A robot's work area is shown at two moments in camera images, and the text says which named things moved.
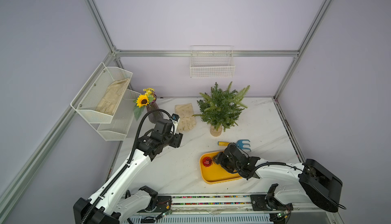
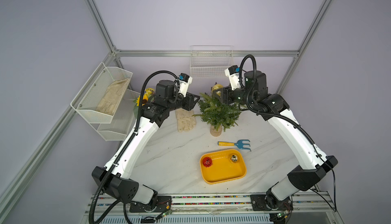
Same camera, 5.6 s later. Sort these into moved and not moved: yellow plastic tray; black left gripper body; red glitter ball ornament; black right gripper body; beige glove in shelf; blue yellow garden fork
Moved: black left gripper body; black right gripper body
Not moved: beige glove in shelf; yellow plastic tray; red glitter ball ornament; blue yellow garden fork
